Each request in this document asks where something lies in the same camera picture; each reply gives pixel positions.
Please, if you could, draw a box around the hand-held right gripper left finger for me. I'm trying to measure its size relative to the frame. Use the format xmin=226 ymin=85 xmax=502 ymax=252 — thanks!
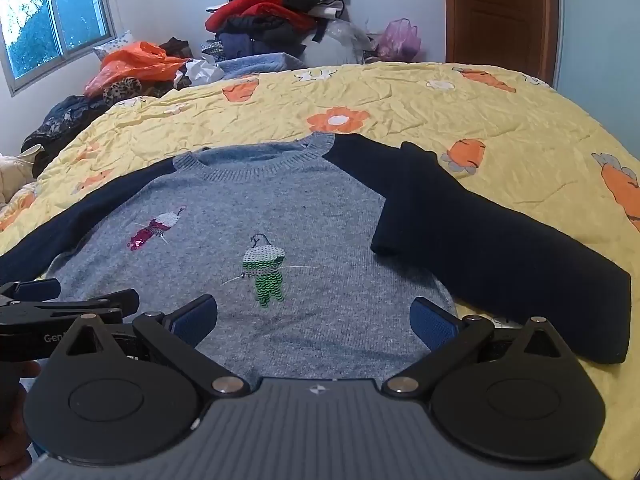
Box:
xmin=52 ymin=294 xmax=251 ymax=400

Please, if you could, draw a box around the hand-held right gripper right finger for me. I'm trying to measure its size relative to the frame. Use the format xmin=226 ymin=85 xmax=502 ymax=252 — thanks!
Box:
xmin=382 ymin=297 xmax=582 ymax=397

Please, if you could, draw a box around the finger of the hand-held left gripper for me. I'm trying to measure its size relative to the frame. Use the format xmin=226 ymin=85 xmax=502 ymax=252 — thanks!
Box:
xmin=0 ymin=289 xmax=141 ymax=333
xmin=0 ymin=278 xmax=62 ymax=306

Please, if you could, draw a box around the grey sweater with navy sleeves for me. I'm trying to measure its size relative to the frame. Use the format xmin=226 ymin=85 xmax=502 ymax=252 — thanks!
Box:
xmin=0 ymin=132 xmax=632 ymax=391

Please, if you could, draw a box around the pile of clothes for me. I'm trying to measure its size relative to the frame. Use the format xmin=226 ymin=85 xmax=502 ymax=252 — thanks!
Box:
xmin=205 ymin=0 xmax=352 ymax=61

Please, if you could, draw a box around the person's left hand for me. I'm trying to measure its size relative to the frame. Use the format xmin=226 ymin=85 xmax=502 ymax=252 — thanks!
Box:
xmin=0 ymin=360 xmax=43 ymax=480

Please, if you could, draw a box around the cream cloth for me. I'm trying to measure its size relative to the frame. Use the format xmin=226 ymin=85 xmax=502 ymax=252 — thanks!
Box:
xmin=0 ymin=145 xmax=43 ymax=207

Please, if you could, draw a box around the dark floral garment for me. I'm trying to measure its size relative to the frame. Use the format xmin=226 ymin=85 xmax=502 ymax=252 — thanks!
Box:
xmin=20 ymin=95 xmax=117 ymax=178

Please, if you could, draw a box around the leopard print cloth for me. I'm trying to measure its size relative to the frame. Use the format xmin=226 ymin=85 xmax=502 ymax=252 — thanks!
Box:
xmin=102 ymin=76 xmax=151 ymax=106

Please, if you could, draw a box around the yellow quilt with orange print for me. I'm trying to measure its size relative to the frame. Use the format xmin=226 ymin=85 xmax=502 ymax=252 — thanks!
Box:
xmin=0 ymin=62 xmax=640 ymax=480

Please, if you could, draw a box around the orange plastic bag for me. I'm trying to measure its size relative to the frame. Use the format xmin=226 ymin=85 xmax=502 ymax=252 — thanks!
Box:
xmin=84 ymin=41 xmax=188 ymax=98

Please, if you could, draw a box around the white crumpled plastic bag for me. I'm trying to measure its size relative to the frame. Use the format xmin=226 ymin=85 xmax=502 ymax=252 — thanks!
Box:
xmin=175 ymin=57 xmax=226 ymax=88

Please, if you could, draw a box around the white patterned pillow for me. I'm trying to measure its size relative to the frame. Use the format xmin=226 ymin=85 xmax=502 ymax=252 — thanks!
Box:
xmin=93 ymin=30 xmax=136 ymax=61

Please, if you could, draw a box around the light blue knit garment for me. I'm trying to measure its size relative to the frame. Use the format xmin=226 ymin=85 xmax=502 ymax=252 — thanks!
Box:
xmin=217 ymin=51 xmax=307 ymax=81

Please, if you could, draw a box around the sliding glass window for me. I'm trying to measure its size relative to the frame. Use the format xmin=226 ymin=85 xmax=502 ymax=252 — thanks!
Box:
xmin=0 ymin=0 xmax=118 ymax=97

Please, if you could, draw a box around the dark brown cloth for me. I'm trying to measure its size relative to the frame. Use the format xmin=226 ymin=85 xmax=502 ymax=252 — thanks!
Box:
xmin=160 ymin=36 xmax=193 ymax=59

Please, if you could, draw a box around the purple plastic bag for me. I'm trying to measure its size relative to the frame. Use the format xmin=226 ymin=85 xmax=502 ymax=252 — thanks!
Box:
xmin=375 ymin=18 xmax=423 ymax=63

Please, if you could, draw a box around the clear plastic bag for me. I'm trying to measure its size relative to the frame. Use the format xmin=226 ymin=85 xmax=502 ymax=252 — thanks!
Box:
xmin=325 ymin=20 xmax=377 ymax=66

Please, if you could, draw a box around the wooden door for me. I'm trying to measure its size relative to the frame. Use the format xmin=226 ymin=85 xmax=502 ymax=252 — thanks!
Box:
xmin=442 ymin=0 xmax=561 ymax=86

